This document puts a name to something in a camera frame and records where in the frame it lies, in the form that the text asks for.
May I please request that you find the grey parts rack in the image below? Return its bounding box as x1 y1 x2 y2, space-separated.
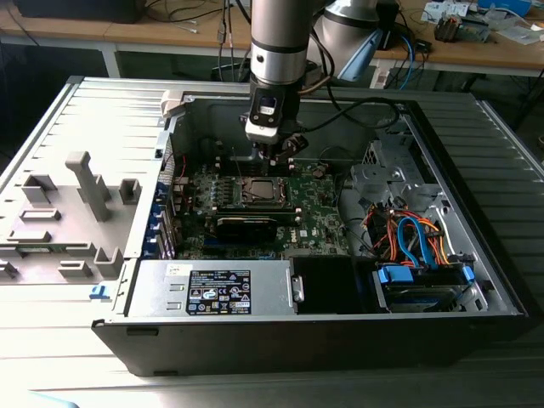
0 150 141 286

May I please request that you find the wooden desk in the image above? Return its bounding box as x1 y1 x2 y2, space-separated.
0 0 544 80

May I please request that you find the thin dark fan wire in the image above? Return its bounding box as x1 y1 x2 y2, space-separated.
318 146 354 167

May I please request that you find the grey metal device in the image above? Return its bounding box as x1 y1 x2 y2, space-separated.
461 14 496 43

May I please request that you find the metal socket cover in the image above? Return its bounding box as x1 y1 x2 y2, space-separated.
241 176 290 207

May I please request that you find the CPU cooler heatsink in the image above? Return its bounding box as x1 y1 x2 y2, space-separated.
433 12 462 43

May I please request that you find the blue hanging cable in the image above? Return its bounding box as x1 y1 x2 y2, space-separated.
401 37 416 90

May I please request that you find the pale blue object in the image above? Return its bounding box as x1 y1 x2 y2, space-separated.
25 389 84 408

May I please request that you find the grey hanging cable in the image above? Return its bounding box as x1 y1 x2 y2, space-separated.
218 0 239 84

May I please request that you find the beige plastic latch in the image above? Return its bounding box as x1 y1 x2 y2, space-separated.
160 89 188 118

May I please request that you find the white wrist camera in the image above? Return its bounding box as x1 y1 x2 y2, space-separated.
244 91 286 141

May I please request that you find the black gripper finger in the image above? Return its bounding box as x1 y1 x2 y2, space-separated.
275 132 309 166
253 141 277 176

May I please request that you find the black camera cable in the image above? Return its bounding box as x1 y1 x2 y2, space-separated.
296 96 404 133

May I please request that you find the blue box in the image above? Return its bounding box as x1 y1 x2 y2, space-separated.
478 0 532 14

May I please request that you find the CPU socket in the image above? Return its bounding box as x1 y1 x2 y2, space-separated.
238 173 294 209

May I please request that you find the blue flat wire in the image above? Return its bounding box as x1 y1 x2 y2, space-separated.
397 215 439 271

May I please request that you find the white paper box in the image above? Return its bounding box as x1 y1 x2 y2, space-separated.
424 2 468 22

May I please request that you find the black graphics card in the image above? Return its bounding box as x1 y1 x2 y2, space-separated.
206 214 277 246

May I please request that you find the green motherboard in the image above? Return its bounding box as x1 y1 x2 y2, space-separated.
172 159 354 260

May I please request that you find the black PC case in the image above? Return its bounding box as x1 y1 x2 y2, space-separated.
91 76 530 377

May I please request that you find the black box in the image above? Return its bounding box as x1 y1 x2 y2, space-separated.
14 0 145 25

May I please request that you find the hard disk in blue carrier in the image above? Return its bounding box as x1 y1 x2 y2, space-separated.
373 263 477 314

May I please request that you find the grey metal drive cage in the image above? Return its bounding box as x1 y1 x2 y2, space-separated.
350 116 445 213

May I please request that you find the red black wire bundle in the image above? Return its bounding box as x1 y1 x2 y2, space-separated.
365 203 400 260

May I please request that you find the grey power supply unit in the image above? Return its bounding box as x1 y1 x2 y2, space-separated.
127 259 298 318

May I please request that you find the black stand post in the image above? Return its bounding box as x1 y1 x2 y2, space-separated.
376 0 403 51

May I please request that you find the clear plastic bag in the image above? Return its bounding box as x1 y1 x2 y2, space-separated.
496 16 544 46

